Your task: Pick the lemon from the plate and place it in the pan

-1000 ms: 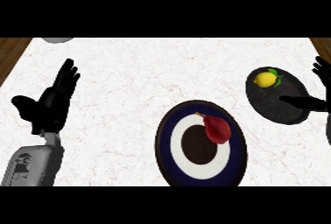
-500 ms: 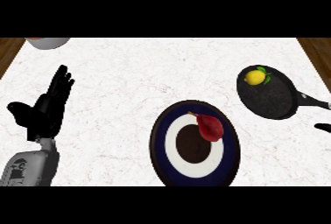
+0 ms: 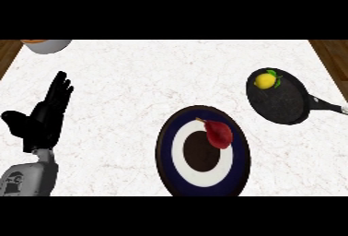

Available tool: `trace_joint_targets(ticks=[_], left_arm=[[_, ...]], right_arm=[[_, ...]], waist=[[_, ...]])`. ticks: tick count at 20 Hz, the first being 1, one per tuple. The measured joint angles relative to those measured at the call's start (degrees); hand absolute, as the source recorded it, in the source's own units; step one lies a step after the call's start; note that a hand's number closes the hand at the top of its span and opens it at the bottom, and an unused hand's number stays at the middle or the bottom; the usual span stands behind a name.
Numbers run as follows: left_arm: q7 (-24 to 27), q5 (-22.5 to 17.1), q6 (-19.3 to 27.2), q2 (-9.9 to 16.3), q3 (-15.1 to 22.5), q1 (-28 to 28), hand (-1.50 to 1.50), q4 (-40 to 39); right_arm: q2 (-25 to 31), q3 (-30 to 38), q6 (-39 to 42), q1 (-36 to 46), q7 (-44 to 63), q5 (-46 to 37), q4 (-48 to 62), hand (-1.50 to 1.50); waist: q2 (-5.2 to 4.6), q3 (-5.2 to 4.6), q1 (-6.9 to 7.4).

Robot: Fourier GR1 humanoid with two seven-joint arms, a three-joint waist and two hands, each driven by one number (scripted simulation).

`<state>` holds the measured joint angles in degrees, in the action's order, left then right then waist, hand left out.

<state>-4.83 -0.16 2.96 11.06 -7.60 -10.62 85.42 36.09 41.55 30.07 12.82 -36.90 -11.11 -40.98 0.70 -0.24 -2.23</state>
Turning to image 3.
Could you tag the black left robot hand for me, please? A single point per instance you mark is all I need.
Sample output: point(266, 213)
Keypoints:
point(45, 118)

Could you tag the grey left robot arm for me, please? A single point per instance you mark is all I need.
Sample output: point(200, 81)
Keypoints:
point(29, 178)

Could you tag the blue and white plate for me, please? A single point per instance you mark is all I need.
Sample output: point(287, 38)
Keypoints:
point(203, 172)

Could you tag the yellow lemon with leaves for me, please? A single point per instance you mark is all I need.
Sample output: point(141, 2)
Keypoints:
point(266, 80)

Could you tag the black frying pan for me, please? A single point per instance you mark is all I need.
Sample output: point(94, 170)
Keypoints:
point(284, 101)

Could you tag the grey bowl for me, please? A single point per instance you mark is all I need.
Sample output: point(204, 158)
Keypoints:
point(48, 45)

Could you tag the red pear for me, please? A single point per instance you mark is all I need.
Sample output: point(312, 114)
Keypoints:
point(219, 134)

